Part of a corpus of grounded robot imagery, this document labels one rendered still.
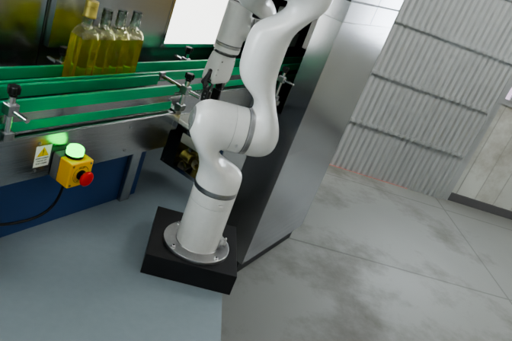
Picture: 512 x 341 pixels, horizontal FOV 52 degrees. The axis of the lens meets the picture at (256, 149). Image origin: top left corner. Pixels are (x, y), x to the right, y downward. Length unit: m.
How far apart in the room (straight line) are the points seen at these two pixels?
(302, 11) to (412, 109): 3.53
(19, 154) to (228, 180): 0.50
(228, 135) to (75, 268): 0.51
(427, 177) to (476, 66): 1.08
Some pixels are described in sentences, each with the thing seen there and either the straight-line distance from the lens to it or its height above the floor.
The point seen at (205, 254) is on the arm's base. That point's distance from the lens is 1.45.
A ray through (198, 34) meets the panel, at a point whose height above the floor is 1.20.
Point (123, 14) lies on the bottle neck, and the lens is 1.54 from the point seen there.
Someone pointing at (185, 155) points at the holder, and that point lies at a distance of 1.73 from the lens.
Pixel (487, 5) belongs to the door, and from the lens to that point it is 4.69.
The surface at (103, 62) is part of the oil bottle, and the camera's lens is 1.53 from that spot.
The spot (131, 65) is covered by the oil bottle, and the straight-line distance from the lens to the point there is 1.62.
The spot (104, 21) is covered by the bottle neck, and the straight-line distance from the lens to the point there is 1.51.
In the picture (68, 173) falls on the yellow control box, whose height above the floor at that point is 0.97.
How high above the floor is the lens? 1.65
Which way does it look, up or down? 22 degrees down
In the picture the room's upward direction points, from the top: 21 degrees clockwise
